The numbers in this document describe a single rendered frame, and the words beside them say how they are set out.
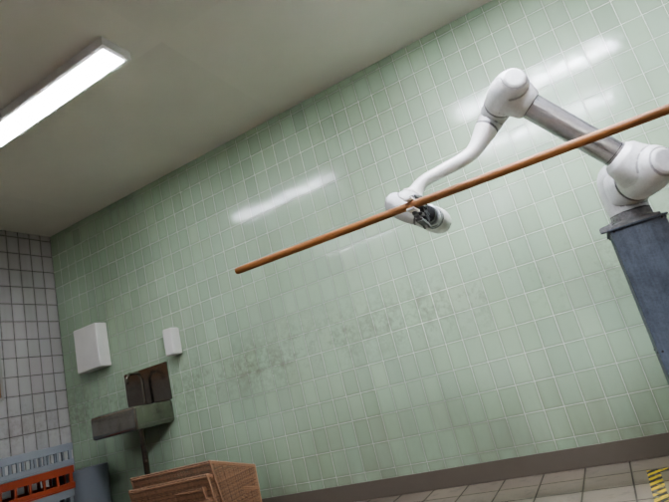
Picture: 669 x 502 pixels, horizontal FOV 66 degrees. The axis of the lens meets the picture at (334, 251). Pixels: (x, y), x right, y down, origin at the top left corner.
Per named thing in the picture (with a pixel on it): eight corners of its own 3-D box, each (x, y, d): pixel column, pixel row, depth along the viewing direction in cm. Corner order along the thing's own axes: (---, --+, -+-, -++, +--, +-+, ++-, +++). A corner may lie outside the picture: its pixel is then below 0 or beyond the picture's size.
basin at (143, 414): (187, 492, 365) (166, 361, 388) (147, 508, 333) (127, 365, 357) (141, 500, 383) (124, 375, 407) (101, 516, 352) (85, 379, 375)
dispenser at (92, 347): (111, 365, 415) (106, 322, 424) (100, 366, 405) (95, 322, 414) (89, 373, 426) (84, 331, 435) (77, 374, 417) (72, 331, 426)
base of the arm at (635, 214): (601, 238, 224) (596, 227, 226) (657, 221, 215) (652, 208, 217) (600, 232, 208) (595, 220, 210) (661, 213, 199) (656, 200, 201)
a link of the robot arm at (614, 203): (637, 214, 220) (618, 168, 226) (662, 199, 203) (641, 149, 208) (601, 223, 220) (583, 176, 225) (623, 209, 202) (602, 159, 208)
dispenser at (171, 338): (183, 353, 382) (178, 327, 387) (174, 354, 374) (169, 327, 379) (174, 356, 385) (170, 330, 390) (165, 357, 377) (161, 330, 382)
